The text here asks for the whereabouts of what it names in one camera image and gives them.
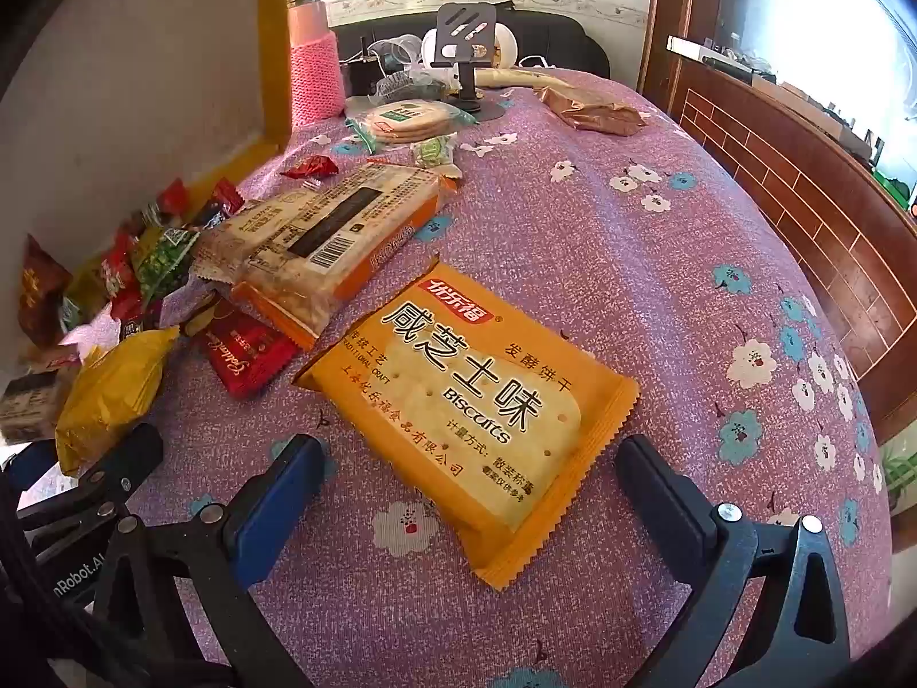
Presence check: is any red wrapped candy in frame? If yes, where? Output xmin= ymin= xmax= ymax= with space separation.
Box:
xmin=279 ymin=155 xmax=340 ymax=181

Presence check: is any green striped candy packet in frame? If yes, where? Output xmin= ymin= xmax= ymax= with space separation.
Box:
xmin=412 ymin=135 xmax=460 ymax=174

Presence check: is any yellow snack packet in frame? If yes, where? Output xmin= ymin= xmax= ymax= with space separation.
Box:
xmin=56 ymin=326 xmax=182 ymax=478

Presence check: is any red wafer packet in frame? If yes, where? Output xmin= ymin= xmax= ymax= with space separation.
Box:
xmin=201 ymin=307 xmax=302 ymax=400

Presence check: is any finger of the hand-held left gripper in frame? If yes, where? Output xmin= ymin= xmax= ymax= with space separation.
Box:
xmin=14 ymin=423 xmax=166 ymax=560
xmin=0 ymin=437 xmax=62 ymax=488

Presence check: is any yellow cardboard box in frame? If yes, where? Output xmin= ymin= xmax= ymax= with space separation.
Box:
xmin=0 ymin=0 xmax=293 ymax=374

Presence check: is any orange biscuit packet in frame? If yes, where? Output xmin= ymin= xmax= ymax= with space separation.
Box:
xmin=293 ymin=254 xmax=640 ymax=592

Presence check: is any small beige snack box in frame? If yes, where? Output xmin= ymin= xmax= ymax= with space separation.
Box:
xmin=0 ymin=365 xmax=81 ymax=445

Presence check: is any purple floral tablecloth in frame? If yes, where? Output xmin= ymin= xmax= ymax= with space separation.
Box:
xmin=143 ymin=68 xmax=905 ymax=688

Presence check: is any clear plastic cup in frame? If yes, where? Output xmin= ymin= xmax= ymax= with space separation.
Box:
xmin=367 ymin=34 xmax=425 ymax=79

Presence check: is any black sofa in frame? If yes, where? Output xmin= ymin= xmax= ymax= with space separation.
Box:
xmin=333 ymin=10 xmax=612 ymax=99

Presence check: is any pile of small candy packets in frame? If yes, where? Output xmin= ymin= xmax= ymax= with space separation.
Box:
xmin=57 ymin=178 xmax=246 ymax=345

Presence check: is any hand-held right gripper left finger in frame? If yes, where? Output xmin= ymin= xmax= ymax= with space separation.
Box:
xmin=89 ymin=433 xmax=327 ymax=688

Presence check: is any clear cracker packet with barcode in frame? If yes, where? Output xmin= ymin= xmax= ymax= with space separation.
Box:
xmin=229 ymin=161 xmax=463 ymax=352

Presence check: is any black phone stand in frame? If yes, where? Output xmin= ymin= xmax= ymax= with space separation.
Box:
xmin=433 ymin=3 xmax=504 ymax=124

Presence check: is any pink knit-sleeved bottle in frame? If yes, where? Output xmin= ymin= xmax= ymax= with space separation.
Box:
xmin=287 ymin=0 xmax=347 ymax=127

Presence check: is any pale cracker packet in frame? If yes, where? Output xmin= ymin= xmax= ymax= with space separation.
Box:
xmin=192 ymin=193 xmax=323 ymax=289

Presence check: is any brown bread packet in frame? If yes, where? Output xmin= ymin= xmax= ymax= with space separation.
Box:
xmin=534 ymin=82 xmax=647 ymax=138

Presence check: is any beige elongated object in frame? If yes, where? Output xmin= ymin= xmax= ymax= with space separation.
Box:
xmin=475 ymin=66 xmax=569 ymax=91

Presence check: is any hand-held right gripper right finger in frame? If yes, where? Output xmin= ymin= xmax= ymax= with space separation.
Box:
xmin=614 ymin=433 xmax=853 ymax=688

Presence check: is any dark brown snack packet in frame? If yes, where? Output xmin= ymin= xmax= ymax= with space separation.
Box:
xmin=17 ymin=233 xmax=74 ymax=346

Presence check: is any wooden brick-pattern cabinet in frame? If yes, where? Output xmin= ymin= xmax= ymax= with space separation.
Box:
xmin=666 ymin=34 xmax=917 ymax=445

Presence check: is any white round container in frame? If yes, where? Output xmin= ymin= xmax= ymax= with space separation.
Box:
xmin=421 ymin=24 xmax=518 ymax=74

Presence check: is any round rice cracker packet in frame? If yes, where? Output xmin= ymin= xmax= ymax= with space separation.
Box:
xmin=347 ymin=100 xmax=479 ymax=153

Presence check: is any crumpled plastic bag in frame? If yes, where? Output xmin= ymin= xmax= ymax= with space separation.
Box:
xmin=375 ymin=70 xmax=446 ymax=105

